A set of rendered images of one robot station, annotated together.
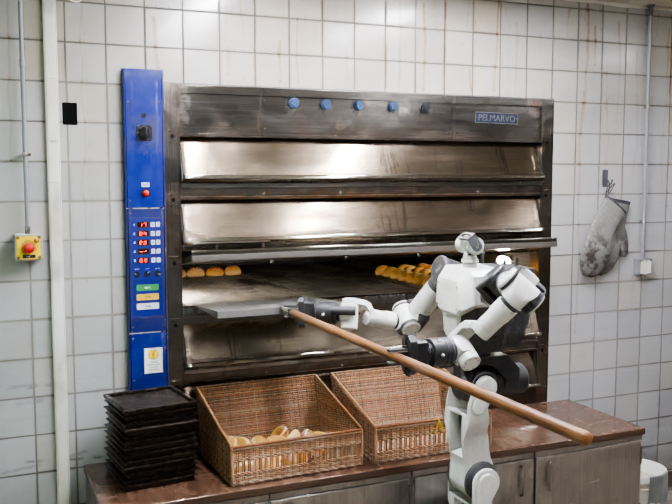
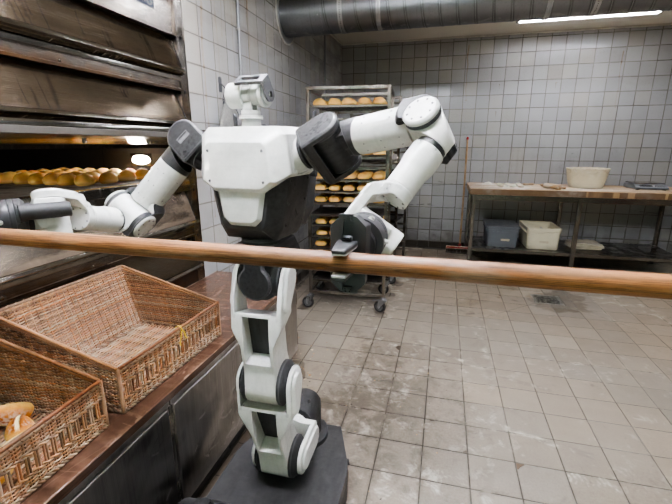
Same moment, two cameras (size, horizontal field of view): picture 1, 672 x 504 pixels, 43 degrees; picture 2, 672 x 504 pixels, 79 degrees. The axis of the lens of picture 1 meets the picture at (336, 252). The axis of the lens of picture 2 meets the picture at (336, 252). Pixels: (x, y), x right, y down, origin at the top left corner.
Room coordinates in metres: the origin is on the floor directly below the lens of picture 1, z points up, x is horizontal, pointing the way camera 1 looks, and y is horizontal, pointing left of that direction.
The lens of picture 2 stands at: (2.16, 0.27, 1.35)
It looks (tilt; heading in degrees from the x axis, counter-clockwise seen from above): 15 degrees down; 308
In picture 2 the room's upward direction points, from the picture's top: straight up
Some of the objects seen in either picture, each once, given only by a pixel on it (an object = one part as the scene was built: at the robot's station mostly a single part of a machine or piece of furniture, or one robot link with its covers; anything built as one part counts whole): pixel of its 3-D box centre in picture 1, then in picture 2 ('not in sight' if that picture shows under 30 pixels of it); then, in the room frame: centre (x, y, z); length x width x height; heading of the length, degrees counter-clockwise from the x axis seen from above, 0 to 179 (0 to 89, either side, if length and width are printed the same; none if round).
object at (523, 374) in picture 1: (489, 373); (272, 260); (3.08, -0.57, 1.00); 0.28 x 0.13 x 0.18; 114
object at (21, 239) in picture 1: (28, 246); not in sight; (3.22, 1.17, 1.46); 0.10 x 0.07 x 0.10; 114
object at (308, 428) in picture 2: not in sight; (286, 443); (3.10, -0.62, 0.28); 0.21 x 0.20 x 0.13; 114
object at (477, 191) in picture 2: not in sight; (566, 227); (2.91, -4.91, 0.45); 2.20 x 0.80 x 0.90; 24
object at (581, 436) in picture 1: (395, 356); (344, 262); (2.50, -0.18, 1.19); 1.71 x 0.03 x 0.03; 24
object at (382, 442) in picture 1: (408, 408); (122, 325); (3.62, -0.32, 0.72); 0.56 x 0.49 x 0.28; 113
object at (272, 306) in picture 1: (268, 303); not in sight; (3.53, 0.28, 1.19); 0.55 x 0.36 x 0.03; 114
